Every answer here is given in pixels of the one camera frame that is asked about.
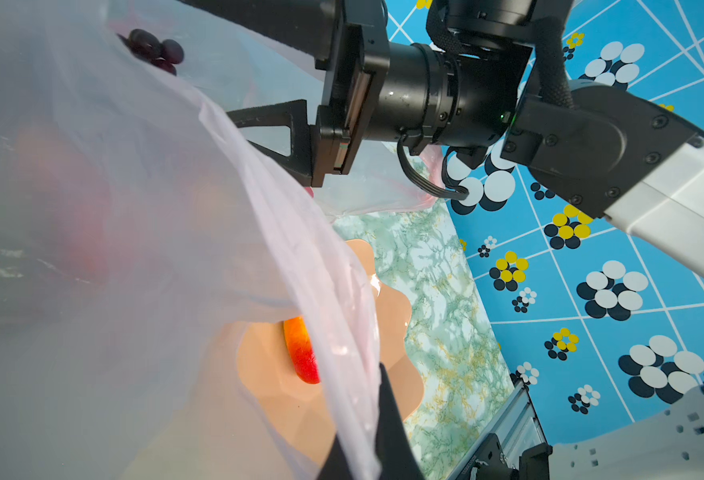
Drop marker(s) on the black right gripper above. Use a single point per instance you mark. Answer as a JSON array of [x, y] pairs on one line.
[[460, 90]]

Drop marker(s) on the dark purple grape bunch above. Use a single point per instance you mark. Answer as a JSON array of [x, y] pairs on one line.
[[165, 54]]

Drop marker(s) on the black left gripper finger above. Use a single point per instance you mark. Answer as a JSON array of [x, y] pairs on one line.
[[392, 446]]

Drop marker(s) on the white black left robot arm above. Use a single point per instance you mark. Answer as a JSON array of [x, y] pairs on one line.
[[669, 445]]

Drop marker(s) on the beige wavy fruit bowl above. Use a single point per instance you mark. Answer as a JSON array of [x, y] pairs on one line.
[[297, 410]]

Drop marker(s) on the pink translucent plastic bag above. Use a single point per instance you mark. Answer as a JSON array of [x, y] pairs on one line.
[[141, 234]]

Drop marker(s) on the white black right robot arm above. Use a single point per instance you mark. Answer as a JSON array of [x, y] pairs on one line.
[[608, 153]]

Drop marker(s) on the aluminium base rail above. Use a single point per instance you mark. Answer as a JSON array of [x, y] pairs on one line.
[[505, 445]]

